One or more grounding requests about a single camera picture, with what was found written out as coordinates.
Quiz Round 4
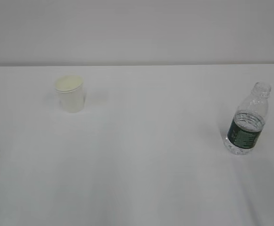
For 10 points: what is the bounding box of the white paper cup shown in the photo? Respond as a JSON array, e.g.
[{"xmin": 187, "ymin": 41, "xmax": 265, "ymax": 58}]
[{"xmin": 55, "ymin": 75, "xmax": 84, "ymax": 113}]

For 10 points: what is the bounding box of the clear bottle green label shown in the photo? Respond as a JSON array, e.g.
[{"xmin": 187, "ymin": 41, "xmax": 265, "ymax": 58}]
[{"xmin": 224, "ymin": 82, "xmax": 271, "ymax": 155}]

